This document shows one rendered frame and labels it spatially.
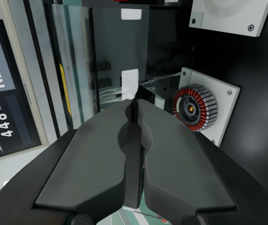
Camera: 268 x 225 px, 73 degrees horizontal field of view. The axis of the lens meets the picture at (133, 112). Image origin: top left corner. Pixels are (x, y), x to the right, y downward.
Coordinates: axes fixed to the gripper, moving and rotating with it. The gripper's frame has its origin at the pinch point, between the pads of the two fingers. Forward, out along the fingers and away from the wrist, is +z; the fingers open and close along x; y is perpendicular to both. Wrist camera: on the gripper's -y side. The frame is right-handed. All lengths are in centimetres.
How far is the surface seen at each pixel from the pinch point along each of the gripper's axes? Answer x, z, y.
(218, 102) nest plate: 18.3, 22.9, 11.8
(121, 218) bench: -6, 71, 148
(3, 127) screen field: -25.2, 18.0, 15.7
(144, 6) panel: 2.9, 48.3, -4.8
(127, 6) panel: -1.7, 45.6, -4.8
